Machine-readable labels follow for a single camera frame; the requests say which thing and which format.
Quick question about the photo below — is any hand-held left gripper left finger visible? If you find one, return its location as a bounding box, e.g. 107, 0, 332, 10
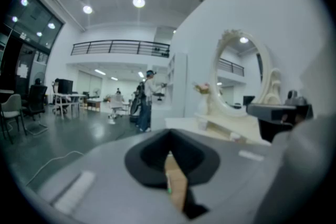
39, 129, 190, 224

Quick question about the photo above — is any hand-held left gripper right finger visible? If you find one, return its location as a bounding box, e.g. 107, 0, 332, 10
169, 129, 286, 224

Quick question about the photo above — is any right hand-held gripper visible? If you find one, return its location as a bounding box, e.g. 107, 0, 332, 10
246, 90, 314, 143

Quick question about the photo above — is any small white green item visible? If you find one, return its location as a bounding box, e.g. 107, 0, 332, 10
165, 173, 173, 195

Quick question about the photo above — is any cream ornate oval mirror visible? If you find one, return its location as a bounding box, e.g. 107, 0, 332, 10
208, 28, 283, 119

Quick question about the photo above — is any pink flower bouquet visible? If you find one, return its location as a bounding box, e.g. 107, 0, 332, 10
193, 82, 212, 97

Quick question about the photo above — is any low wooden table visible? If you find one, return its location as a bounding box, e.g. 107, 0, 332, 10
86, 99, 102, 112

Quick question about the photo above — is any white swivel chair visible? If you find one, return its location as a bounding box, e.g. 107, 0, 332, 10
108, 95, 125, 124

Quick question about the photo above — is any white shelf unit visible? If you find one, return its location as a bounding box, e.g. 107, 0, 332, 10
167, 52, 188, 119

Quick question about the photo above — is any white office desk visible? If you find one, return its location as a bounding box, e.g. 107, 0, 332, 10
53, 93, 88, 119

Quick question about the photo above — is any black monitor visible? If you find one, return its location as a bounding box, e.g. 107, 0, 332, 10
57, 79, 74, 94

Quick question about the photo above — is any black office chair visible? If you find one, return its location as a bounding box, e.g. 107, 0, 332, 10
22, 84, 49, 136

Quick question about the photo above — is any beige chair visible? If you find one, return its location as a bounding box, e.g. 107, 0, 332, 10
0, 93, 27, 145

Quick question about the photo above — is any black balcony railing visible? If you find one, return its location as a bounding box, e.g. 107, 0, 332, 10
70, 39, 171, 58

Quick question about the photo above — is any white floor cable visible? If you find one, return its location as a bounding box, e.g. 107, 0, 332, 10
26, 151, 85, 187

